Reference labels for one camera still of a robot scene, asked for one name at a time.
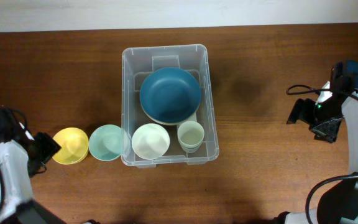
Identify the grey plastic cup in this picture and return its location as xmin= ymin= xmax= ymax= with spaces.
xmin=182 ymin=148 xmax=198 ymax=154

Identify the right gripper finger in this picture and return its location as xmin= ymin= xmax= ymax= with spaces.
xmin=310 ymin=118 xmax=343 ymax=143
xmin=286 ymin=98 xmax=316 ymax=124

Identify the blue plate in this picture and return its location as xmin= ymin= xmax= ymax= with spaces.
xmin=139 ymin=67 xmax=203 ymax=124

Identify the green small bowl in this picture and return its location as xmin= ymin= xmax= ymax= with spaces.
xmin=89 ymin=124 xmax=122 ymax=162

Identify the yellow small bowl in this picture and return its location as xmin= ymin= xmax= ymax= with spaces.
xmin=52 ymin=128 xmax=89 ymax=165

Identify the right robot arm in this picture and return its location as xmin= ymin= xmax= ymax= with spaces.
xmin=273 ymin=60 xmax=358 ymax=224

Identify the green plastic cup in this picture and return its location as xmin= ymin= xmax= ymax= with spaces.
xmin=181 ymin=145 xmax=200 ymax=149

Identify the cream plate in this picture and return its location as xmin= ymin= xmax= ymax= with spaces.
xmin=140 ymin=103 xmax=200 ymax=126

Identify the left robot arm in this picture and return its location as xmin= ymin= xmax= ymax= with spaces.
xmin=0 ymin=107 xmax=62 ymax=223

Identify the white small bowl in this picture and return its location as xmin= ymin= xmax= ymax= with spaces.
xmin=132 ymin=123 xmax=170 ymax=160

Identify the cream plastic cup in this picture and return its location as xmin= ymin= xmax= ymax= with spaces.
xmin=177 ymin=121 xmax=204 ymax=147

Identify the clear plastic storage bin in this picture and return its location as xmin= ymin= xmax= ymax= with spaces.
xmin=121 ymin=44 xmax=219 ymax=168

